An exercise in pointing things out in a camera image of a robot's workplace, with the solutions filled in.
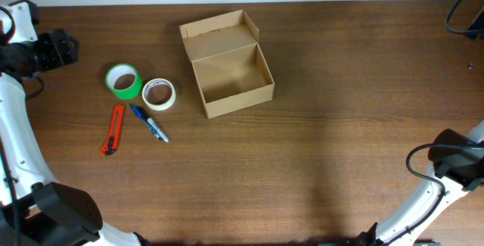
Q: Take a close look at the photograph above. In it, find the green tape roll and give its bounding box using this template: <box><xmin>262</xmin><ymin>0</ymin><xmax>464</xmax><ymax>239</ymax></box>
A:
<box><xmin>105</xmin><ymin>64</ymin><xmax>142</xmax><ymax>100</ymax></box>

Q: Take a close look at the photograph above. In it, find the beige masking tape roll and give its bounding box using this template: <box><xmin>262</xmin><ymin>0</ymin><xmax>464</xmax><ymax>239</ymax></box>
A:
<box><xmin>141</xmin><ymin>78</ymin><xmax>176</xmax><ymax>111</ymax></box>

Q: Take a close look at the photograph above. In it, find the orange utility knife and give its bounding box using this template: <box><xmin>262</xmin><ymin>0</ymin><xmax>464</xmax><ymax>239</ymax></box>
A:
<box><xmin>101</xmin><ymin>104</ymin><xmax>125</xmax><ymax>156</ymax></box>

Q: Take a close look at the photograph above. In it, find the brown cardboard box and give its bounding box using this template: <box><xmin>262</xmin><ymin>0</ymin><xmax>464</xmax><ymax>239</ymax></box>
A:
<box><xmin>179</xmin><ymin>10</ymin><xmax>275</xmax><ymax>119</ymax></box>

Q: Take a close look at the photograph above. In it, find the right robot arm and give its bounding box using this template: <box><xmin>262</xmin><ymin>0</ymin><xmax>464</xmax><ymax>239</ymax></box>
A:
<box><xmin>350</xmin><ymin>123</ymin><xmax>483</xmax><ymax>245</ymax></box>

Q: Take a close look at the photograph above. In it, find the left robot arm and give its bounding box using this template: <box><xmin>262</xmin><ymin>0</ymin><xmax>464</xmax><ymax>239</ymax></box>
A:
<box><xmin>1</xmin><ymin>29</ymin><xmax>148</xmax><ymax>246</ymax></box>

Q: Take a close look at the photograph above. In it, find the blue ballpoint pen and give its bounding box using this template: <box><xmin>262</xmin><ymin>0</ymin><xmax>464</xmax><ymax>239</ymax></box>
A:
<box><xmin>130</xmin><ymin>104</ymin><xmax>163</xmax><ymax>140</ymax></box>

